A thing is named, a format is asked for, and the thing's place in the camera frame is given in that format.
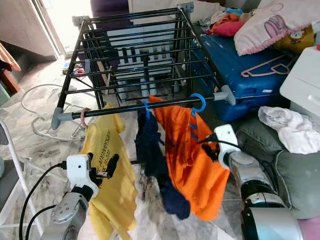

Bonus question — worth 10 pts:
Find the orange shirt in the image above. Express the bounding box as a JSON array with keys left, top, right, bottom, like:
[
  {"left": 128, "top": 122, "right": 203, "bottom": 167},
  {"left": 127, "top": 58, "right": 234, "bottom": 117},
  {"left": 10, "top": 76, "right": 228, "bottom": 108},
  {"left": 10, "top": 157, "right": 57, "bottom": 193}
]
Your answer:
[{"left": 149, "top": 95, "right": 231, "bottom": 222}]

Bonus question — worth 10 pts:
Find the blue plastic clothes hanger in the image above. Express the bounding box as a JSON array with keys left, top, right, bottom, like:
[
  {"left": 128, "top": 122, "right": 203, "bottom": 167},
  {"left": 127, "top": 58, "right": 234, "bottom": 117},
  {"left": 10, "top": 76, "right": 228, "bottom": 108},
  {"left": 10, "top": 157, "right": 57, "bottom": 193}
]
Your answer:
[
  {"left": 189, "top": 92, "right": 207, "bottom": 115},
  {"left": 142, "top": 100, "right": 152, "bottom": 119}
]

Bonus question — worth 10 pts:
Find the pink plastic clothes hanger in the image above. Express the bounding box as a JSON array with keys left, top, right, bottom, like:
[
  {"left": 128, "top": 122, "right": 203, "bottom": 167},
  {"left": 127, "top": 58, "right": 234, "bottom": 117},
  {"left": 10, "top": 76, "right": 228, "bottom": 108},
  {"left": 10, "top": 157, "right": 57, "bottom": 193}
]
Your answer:
[
  {"left": 240, "top": 54, "right": 294, "bottom": 79},
  {"left": 78, "top": 107, "right": 89, "bottom": 130}
]

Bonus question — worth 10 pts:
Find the yellow polo shirt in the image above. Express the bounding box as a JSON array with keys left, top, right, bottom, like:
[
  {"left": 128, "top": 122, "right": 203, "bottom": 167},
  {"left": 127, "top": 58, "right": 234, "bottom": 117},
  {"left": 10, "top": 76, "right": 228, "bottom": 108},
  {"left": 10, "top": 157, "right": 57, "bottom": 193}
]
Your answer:
[{"left": 81, "top": 104, "right": 138, "bottom": 240}]

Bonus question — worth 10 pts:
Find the navy blue garment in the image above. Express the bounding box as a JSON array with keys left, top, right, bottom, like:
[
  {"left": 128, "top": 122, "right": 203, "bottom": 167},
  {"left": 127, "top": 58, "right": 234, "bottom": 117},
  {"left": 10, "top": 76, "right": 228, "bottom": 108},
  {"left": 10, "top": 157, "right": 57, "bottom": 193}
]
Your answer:
[{"left": 135, "top": 111, "right": 192, "bottom": 221}]

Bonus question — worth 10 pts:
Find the black metal drying rack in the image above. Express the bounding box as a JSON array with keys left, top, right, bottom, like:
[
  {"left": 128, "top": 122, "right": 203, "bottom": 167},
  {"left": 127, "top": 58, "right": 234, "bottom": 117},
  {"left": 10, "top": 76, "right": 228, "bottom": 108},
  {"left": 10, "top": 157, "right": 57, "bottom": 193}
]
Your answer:
[{"left": 51, "top": 2, "right": 237, "bottom": 131}]

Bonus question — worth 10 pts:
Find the white crumpled cloth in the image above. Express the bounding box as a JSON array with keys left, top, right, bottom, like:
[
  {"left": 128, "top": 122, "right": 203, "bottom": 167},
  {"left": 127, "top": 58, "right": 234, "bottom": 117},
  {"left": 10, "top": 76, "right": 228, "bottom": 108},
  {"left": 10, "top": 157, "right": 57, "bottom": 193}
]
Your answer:
[{"left": 258, "top": 106, "right": 320, "bottom": 155}]

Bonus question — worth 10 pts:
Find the grey green sofa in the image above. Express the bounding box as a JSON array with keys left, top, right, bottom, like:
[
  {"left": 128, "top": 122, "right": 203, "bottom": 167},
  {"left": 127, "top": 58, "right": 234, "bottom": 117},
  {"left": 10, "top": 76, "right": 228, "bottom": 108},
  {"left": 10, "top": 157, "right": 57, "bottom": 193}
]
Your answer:
[{"left": 230, "top": 117, "right": 320, "bottom": 221}]

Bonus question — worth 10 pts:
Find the colourful floor clutter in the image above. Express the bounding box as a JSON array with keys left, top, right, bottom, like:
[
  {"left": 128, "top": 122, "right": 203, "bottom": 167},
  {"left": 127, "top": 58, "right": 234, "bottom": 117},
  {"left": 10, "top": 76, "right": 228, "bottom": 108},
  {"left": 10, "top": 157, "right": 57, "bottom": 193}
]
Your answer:
[{"left": 62, "top": 62, "right": 88, "bottom": 81}]

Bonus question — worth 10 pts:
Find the brown wooden cabinet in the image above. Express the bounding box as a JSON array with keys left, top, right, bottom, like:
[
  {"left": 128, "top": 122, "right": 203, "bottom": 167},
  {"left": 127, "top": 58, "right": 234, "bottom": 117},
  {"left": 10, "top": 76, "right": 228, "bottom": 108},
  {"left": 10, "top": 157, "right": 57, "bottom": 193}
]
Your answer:
[{"left": 0, "top": 42, "right": 24, "bottom": 94}]

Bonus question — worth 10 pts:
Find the magenta garment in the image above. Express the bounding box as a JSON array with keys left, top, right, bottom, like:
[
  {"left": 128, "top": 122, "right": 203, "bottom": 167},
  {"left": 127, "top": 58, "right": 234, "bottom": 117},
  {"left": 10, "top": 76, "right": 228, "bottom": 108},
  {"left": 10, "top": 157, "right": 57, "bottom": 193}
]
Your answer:
[{"left": 211, "top": 21, "right": 246, "bottom": 37}]

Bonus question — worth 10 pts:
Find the orange crumpled cloth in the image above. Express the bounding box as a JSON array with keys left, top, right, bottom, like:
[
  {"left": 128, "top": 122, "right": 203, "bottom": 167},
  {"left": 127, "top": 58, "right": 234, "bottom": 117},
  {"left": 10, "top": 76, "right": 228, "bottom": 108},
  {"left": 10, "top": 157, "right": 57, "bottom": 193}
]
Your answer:
[{"left": 206, "top": 12, "right": 241, "bottom": 31}]

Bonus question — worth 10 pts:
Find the pink white printed pillow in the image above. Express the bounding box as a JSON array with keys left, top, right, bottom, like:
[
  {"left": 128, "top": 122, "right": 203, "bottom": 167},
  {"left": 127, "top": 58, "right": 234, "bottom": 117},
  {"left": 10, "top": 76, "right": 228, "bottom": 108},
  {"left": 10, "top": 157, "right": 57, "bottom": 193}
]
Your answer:
[{"left": 233, "top": 0, "right": 320, "bottom": 57}]

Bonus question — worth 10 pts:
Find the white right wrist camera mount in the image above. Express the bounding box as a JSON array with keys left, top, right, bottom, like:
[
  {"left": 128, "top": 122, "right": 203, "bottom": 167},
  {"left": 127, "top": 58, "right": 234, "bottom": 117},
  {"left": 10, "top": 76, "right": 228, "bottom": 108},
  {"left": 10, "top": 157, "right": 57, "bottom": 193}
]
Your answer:
[{"left": 214, "top": 124, "right": 241, "bottom": 168}]

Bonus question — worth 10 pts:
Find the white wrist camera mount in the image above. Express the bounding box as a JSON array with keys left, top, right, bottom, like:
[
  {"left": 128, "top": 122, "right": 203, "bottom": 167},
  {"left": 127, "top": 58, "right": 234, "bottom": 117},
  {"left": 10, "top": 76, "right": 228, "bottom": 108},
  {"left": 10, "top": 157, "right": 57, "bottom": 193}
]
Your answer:
[
  {"left": 66, "top": 154, "right": 97, "bottom": 194},
  {"left": 214, "top": 124, "right": 241, "bottom": 168}
]

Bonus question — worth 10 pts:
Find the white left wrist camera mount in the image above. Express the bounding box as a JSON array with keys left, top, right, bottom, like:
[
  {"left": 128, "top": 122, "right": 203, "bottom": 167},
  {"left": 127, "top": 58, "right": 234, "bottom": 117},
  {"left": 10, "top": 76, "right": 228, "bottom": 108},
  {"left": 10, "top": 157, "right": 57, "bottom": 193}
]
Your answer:
[{"left": 66, "top": 154, "right": 97, "bottom": 194}]

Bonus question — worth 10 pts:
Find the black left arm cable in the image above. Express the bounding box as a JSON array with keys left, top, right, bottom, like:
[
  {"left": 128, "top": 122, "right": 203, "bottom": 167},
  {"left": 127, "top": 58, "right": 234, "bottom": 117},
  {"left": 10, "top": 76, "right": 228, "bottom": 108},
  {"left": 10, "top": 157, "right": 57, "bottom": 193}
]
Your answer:
[
  {"left": 25, "top": 203, "right": 61, "bottom": 240},
  {"left": 19, "top": 160, "right": 69, "bottom": 240}
]

